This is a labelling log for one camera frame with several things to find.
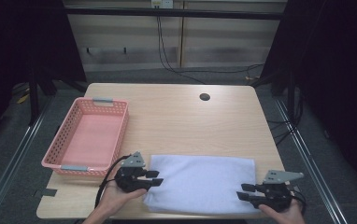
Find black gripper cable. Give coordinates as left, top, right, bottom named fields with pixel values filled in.
left=93, top=154, right=133, bottom=209
left=288, top=185, right=307, bottom=214

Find black tape strip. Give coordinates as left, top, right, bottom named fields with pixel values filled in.
left=34, top=188, right=59, bottom=198

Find black horizontal bar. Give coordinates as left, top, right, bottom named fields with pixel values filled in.
left=64, top=7, right=289, bottom=21

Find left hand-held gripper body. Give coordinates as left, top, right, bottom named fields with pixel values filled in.
left=113, top=150, right=153, bottom=193

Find person's left hand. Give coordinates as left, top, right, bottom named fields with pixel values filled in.
left=99, top=180, right=149, bottom=217

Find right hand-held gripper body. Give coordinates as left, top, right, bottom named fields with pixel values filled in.
left=250, top=169, right=305, bottom=214

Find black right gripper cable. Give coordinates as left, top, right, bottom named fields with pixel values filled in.
left=288, top=185, right=307, bottom=214

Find black hanging cable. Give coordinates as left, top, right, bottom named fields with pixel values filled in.
left=157, top=15, right=265, bottom=76
left=156, top=15, right=207, bottom=86

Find pink plastic basket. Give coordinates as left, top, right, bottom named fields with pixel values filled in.
left=40, top=96, right=130, bottom=177

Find lavender towel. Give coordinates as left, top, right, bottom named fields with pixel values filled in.
left=142, top=154, right=263, bottom=217

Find dark curtain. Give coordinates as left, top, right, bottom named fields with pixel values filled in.
left=259, top=0, right=357, bottom=198
left=0, top=0, right=88, bottom=152

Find black floor cables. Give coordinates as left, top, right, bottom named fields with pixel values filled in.
left=265, top=117, right=296, bottom=147

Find person's right hand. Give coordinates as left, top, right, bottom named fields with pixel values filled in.
left=258, top=198, right=307, bottom=224

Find black metal stand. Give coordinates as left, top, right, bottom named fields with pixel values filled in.
left=286, top=70, right=296, bottom=123
left=27, top=69, right=41, bottom=127

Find metal floor rail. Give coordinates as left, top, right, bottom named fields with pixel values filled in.
left=273, top=96, right=350, bottom=224
left=0, top=95, right=55, bottom=224

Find white wall socket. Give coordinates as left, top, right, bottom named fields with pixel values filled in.
left=150, top=0, right=175, bottom=9

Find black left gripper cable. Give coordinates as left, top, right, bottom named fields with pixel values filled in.
left=93, top=154, right=133, bottom=209

